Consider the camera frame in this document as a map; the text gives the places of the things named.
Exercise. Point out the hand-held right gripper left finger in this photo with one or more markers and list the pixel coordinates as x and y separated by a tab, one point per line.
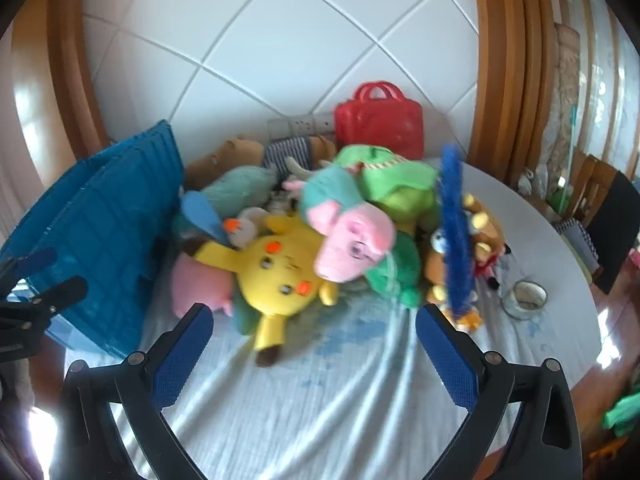
182	355

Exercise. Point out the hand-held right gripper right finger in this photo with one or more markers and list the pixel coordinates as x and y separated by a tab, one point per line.
445	355

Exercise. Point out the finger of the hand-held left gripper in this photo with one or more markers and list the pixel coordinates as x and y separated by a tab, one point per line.
40	258
67	290

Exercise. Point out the pink pig plush with glasses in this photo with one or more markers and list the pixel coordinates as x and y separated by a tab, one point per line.
200	280

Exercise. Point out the blue plastic crate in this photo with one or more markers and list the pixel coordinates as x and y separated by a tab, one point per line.
110	220

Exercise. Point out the dark green plush toy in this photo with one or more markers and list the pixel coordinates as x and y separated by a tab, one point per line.
395	270

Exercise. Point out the red black small plush toy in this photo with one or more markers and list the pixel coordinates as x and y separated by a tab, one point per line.
492	267

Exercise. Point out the white face plush toy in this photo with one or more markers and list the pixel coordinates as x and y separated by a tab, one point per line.
440	242

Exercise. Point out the tape roll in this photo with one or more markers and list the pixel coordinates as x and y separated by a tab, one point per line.
541	294

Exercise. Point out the blue furry plush toy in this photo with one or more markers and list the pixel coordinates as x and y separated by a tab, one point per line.
455	240

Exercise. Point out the brown plush with yellow paws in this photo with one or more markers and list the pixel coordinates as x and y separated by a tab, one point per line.
487	230

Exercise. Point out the yellow plush toy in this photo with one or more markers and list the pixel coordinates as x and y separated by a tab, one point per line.
280	265

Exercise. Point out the white plush with orange beak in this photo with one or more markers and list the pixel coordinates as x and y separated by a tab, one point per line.
245	230

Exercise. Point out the blue round-eared plush toy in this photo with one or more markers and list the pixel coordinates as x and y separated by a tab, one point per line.
200	215

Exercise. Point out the pink pig plush teal clothes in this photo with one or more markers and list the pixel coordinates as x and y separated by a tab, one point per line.
345	250

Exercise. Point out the light green plush toy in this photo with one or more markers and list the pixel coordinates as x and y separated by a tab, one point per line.
400	195

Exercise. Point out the checkered cloth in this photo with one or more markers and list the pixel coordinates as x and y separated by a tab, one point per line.
580	245

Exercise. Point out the teal plush toy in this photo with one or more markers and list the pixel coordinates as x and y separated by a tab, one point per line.
240	185

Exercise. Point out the green cloth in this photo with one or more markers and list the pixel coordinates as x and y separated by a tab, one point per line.
622	415

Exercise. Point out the black chair back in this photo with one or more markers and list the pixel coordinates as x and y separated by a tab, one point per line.
617	230

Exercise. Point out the wooden chair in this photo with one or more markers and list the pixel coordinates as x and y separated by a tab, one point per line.
595	185

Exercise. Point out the red plastic case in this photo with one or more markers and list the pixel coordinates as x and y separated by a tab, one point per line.
380	125

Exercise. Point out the floral hanging cloth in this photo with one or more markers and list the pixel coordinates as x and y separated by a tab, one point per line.
562	100

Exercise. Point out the wooden door frame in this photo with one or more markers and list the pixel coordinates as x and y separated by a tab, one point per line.
75	60
515	60

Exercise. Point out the wall socket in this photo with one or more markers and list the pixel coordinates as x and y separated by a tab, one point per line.
300	125

